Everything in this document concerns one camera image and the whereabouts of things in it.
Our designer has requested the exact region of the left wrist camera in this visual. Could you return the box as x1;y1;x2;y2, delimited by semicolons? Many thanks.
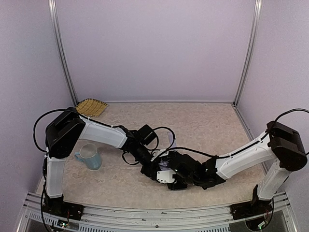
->
151;150;169;162

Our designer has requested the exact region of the light blue mug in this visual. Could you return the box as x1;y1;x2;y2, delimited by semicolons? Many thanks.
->
74;144;102;171

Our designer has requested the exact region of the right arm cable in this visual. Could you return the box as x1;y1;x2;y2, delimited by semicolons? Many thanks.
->
154;108;309;160

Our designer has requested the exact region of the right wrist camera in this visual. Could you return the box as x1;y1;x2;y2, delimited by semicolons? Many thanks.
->
156;170;177;184

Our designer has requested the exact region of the left aluminium corner post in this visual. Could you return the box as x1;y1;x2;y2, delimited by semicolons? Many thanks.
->
48;0;79;106

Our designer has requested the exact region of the yellow woven mat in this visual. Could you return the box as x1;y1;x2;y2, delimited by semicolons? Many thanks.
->
75;98;108;117

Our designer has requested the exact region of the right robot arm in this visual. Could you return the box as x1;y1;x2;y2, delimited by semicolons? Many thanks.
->
157;121;308;220

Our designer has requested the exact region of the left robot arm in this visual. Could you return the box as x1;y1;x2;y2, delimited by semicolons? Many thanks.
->
32;107;159;220

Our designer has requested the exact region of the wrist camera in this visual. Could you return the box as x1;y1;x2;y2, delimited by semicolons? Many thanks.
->
151;150;169;162
156;170;177;184

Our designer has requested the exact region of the lilac folding umbrella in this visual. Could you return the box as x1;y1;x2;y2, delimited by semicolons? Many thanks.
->
159;132;176;171

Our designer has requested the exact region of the right aluminium corner post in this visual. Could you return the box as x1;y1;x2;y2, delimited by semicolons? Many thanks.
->
233;0;263;108

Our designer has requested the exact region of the aluminium corner post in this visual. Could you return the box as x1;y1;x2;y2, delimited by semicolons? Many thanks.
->
233;0;263;108
48;0;79;106

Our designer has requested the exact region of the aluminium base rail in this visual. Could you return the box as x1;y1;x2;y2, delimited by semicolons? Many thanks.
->
16;190;297;232

